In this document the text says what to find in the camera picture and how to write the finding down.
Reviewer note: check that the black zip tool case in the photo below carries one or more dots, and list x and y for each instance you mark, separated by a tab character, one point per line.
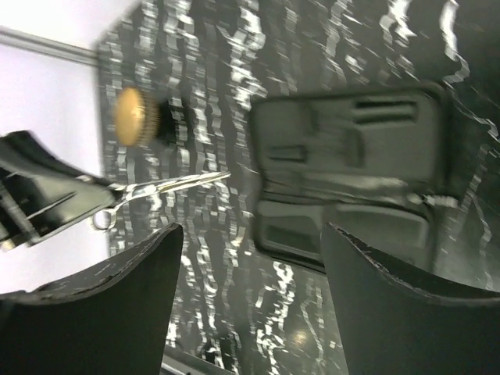
373	160

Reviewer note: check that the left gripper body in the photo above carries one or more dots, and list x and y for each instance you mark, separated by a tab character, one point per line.
17	203

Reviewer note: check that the bronze bowl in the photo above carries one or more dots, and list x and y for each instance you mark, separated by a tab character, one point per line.
136	119

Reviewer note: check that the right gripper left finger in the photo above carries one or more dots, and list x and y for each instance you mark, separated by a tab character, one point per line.
111	318

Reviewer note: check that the silver scissors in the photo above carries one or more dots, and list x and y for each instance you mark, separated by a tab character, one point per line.
105	219

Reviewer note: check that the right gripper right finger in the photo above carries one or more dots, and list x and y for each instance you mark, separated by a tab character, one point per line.
395	318

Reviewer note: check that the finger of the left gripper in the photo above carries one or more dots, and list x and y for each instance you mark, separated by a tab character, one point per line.
64	195

